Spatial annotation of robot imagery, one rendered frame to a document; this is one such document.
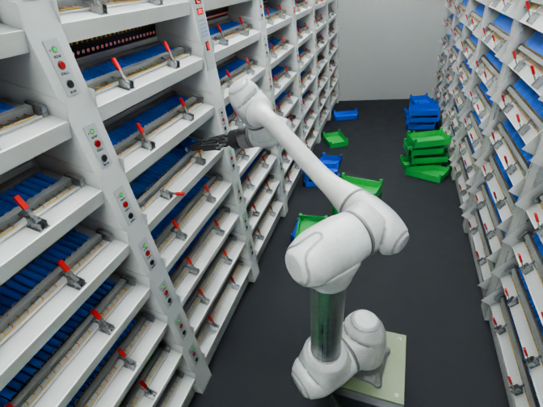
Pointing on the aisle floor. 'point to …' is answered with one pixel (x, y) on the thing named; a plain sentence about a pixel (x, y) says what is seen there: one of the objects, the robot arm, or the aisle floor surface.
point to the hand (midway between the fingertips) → (198, 145)
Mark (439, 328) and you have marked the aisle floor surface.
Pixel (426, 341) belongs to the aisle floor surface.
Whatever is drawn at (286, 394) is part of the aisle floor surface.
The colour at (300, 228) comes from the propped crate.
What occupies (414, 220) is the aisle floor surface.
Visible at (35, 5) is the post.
